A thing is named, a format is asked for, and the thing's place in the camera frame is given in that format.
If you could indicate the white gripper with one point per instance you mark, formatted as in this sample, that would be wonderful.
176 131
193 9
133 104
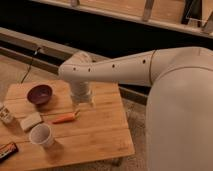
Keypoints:
81 92

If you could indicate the white sponge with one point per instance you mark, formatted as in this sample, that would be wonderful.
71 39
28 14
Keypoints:
30 121

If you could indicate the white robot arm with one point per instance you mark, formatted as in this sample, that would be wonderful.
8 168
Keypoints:
179 110

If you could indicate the dark purple ceramic bowl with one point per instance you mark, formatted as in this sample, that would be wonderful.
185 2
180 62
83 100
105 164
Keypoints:
40 94

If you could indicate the orange carrot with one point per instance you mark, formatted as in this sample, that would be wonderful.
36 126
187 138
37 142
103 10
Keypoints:
66 118

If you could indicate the wooden board table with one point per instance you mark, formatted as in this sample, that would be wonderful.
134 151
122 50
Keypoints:
100 132

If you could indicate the white paper cup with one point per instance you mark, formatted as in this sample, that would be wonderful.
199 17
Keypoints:
41 135

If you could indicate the dark snack bar wrapper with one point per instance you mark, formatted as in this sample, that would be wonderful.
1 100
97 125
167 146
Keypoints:
7 150

